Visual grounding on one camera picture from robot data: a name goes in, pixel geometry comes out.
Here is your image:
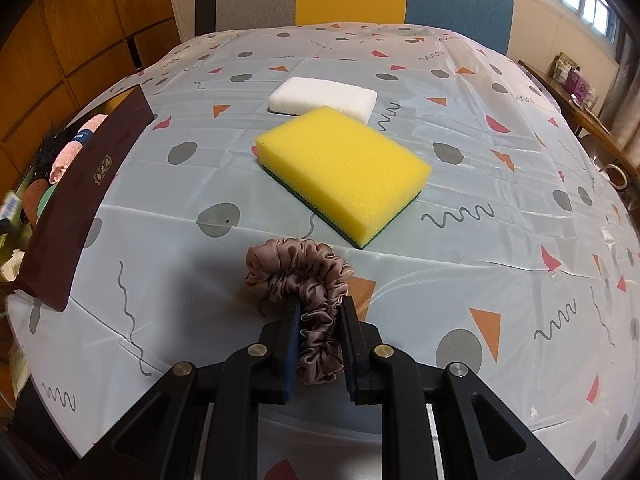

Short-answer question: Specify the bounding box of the pink towel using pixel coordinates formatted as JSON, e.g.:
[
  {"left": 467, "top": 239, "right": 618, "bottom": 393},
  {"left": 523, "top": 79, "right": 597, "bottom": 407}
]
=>
[{"left": 48, "top": 114, "right": 108, "bottom": 185}]

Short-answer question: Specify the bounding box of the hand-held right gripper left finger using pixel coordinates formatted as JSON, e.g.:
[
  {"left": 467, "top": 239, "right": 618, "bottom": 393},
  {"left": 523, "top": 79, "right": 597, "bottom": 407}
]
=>
[{"left": 70, "top": 300, "right": 302, "bottom": 480}]

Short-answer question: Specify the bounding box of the curtain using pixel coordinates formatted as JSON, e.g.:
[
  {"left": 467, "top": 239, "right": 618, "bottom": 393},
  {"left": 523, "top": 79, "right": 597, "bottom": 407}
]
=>
[{"left": 605, "top": 25, "right": 640, "bottom": 146}]

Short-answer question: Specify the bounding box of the black fuzzy item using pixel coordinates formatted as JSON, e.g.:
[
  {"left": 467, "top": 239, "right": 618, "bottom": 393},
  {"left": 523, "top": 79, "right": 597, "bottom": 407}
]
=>
[{"left": 32, "top": 127, "right": 76, "bottom": 181}]

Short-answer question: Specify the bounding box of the printed bed cover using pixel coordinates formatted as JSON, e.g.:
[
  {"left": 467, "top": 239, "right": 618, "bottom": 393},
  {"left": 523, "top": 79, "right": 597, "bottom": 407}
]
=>
[{"left": 7, "top": 22, "right": 640, "bottom": 480}]

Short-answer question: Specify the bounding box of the dark brown box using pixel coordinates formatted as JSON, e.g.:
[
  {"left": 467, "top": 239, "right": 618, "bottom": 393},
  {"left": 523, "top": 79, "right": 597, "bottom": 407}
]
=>
[{"left": 0, "top": 85, "right": 156, "bottom": 313}]

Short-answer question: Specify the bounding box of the brown round pad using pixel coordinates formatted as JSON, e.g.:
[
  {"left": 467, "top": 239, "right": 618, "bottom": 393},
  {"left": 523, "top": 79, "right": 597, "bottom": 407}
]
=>
[{"left": 22, "top": 177, "right": 53, "bottom": 226}]

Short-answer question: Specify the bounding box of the wooden side table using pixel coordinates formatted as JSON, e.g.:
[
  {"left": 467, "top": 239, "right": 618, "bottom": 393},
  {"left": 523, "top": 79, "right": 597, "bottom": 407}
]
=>
[{"left": 517, "top": 60, "right": 640, "bottom": 176}]

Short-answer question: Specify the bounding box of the small patterned box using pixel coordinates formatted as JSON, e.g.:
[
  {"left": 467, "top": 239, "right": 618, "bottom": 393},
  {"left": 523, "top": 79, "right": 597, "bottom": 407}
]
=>
[{"left": 552, "top": 52, "right": 581, "bottom": 83}]

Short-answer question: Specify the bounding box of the purple box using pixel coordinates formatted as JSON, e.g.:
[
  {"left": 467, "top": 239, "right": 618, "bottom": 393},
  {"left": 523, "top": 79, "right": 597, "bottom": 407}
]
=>
[{"left": 565, "top": 70, "right": 598, "bottom": 106}]

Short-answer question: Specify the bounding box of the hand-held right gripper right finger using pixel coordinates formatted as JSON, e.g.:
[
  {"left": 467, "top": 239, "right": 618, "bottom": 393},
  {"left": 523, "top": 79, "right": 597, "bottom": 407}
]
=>
[{"left": 337, "top": 296, "right": 576, "bottom": 480}]

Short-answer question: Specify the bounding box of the yellow sponge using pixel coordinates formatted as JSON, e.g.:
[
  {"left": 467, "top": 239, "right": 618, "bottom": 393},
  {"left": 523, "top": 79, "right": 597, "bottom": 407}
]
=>
[{"left": 255, "top": 106, "right": 433, "bottom": 250}]

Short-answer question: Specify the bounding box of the white sponge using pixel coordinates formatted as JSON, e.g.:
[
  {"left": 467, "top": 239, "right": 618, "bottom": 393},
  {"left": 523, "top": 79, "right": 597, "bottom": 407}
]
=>
[{"left": 268, "top": 76, "right": 377, "bottom": 126}]

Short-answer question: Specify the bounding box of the wooden wardrobe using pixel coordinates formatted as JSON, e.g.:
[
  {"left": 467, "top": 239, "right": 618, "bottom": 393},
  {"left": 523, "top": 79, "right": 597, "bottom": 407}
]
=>
[{"left": 0, "top": 0, "right": 183, "bottom": 166}]

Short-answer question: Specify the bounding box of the pink-brown satin scrunchie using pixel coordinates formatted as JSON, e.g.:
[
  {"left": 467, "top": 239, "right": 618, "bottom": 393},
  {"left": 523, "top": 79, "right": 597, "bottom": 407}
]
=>
[{"left": 245, "top": 238, "right": 355, "bottom": 386}]

